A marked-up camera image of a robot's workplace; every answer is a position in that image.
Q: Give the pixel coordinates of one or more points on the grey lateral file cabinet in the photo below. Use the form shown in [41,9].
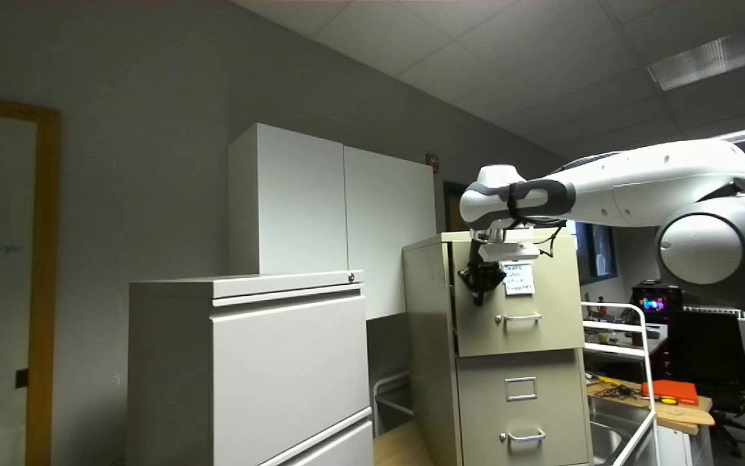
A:
[277,371]

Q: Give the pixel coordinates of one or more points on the wide ceiling light panel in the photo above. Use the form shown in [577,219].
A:
[717,52]

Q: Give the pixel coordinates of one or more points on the white tall storage cabinet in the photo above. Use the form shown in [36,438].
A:
[321,209]

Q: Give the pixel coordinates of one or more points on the orange box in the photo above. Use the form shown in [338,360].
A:
[672,393]

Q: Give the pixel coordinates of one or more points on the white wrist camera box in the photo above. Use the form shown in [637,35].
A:
[511,249]

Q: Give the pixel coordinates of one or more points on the dark doorway with frame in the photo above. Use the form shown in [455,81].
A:
[451,206]

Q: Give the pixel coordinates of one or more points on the computer with coloured lights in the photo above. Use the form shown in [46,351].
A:
[654,306]

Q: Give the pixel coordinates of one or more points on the dark framed window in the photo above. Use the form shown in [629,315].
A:
[596,249]

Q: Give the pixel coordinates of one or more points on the black office chair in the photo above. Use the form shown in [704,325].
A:
[717,364]

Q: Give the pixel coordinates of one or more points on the beige drawer with empty label holder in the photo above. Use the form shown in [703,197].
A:
[528,411]

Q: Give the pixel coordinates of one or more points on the white metal tube rack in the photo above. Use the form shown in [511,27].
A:
[649,378]

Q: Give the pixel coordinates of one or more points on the white paper drawer label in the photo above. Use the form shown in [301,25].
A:
[518,281]

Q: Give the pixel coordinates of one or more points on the beige metal filing cabinet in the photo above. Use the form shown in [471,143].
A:
[429,345]

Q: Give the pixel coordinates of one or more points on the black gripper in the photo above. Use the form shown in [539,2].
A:
[488,275]

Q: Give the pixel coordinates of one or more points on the wooden work table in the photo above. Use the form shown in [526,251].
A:
[684,416]

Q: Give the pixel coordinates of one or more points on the grey metal desk frame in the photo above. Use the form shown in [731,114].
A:
[390,393]

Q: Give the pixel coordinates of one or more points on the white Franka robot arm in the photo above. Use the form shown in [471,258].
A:
[649,185]

